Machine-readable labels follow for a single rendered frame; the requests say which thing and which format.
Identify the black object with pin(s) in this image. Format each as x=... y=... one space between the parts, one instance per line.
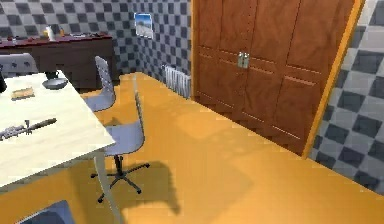
x=2 y=83

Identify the yellow small bottle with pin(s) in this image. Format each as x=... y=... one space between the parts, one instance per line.
x=61 y=32

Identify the blue framed picture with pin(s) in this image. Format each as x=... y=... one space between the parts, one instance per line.
x=144 y=25

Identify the white radiator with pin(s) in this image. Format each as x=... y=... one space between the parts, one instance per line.
x=177 y=81

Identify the dark brown sideboard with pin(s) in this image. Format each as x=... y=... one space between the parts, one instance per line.
x=66 y=60

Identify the brown double door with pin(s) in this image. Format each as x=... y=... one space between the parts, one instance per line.
x=266 y=73

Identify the grey and black knife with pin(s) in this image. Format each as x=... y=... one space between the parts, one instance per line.
x=26 y=128

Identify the white dining table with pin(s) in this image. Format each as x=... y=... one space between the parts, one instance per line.
x=50 y=130

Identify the white bottle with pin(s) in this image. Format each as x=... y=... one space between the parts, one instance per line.
x=50 y=33

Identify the grey bowl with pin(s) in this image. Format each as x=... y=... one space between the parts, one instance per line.
x=55 y=83

